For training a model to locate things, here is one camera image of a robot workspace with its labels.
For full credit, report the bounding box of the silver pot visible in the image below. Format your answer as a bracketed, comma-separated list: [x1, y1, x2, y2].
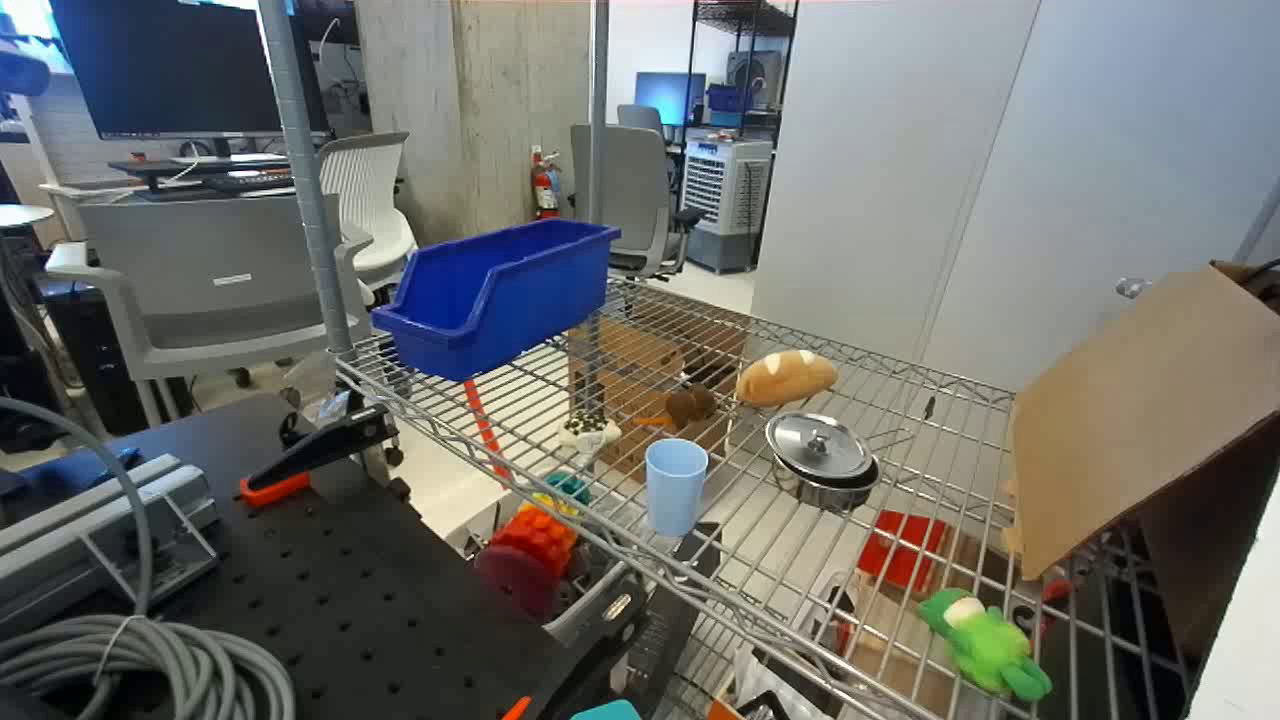
[760, 421, 885, 516]

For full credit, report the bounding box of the small brown round object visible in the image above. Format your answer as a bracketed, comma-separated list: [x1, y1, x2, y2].
[661, 379, 722, 433]

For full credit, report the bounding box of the light blue plastic cup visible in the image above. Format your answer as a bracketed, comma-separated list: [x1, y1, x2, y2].
[640, 436, 713, 543]

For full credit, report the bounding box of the toy bread loaf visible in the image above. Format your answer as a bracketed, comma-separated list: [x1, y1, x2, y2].
[731, 349, 842, 411]

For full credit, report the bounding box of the blue plastic bin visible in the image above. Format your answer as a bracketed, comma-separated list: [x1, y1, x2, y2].
[370, 218, 625, 388]

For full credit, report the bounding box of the grey fabric chair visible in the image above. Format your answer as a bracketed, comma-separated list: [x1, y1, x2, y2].
[570, 120, 706, 283]

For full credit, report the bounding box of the white grey appliance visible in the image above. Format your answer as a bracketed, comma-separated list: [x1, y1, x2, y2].
[681, 130, 779, 282]

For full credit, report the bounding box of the red fire extinguisher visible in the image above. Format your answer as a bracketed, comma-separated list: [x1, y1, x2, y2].
[527, 146, 570, 224]

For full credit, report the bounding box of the multicoloured plastic stacking toy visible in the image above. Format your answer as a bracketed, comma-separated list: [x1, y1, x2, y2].
[473, 468, 600, 620]

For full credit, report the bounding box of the thin grey metal pole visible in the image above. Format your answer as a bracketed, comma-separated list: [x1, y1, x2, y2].
[585, 0, 612, 230]

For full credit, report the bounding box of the small blue-lit monitor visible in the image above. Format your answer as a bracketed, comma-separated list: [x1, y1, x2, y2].
[631, 68, 707, 133]

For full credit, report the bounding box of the white office chair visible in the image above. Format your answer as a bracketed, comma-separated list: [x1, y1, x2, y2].
[318, 130, 421, 292]

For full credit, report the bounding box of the red plastic object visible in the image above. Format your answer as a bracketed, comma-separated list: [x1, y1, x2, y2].
[851, 510, 958, 601]

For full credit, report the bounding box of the black storage shelf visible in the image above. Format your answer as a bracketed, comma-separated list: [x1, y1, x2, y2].
[681, 0, 805, 154]

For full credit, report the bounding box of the thick grey metal pole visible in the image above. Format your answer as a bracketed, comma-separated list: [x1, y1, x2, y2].
[254, 0, 360, 368]

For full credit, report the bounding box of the grey office chair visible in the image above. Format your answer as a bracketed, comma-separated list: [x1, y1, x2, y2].
[41, 185, 381, 433]

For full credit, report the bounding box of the green plush toy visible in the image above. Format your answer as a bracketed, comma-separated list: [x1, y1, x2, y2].
[913, 585, 1057, 708]

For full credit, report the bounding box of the brown cardboard box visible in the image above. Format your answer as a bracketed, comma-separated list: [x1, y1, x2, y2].
[1005, 255, 1280, 660]

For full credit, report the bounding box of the large black monitor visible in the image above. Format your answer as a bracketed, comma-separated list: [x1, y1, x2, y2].
[50, 0, 333, 139]

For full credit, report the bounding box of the aluminium extrusion bar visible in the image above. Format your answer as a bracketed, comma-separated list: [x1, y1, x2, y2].
[0, 449, 223, 633]

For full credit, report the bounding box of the silver wire shelf rack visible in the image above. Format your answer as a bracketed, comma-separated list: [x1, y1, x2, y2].
[333, 282, 1206, 720]

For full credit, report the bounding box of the grey cable coil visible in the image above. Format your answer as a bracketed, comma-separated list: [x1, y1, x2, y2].
[0, 391, 300, 720]

